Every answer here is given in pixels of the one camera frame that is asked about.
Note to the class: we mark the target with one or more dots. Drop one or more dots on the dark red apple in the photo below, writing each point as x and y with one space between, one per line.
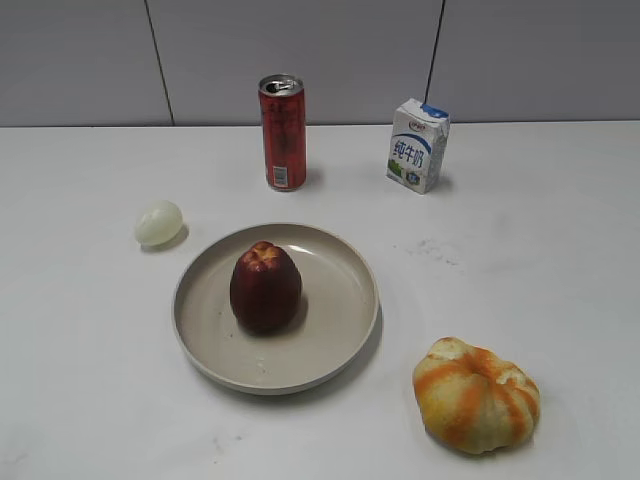
265 289

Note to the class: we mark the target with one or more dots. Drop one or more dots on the beige round plate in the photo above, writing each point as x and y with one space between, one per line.
338 313

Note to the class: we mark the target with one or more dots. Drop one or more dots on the white blue milk carton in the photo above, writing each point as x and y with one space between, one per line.
417 145

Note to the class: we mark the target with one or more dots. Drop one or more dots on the red drink can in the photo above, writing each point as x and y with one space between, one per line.
283 117

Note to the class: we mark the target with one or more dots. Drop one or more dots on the pale white egg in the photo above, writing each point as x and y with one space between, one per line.
158 224

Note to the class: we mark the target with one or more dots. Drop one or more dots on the orange yellow toy pumpkin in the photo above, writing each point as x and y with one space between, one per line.
472 400

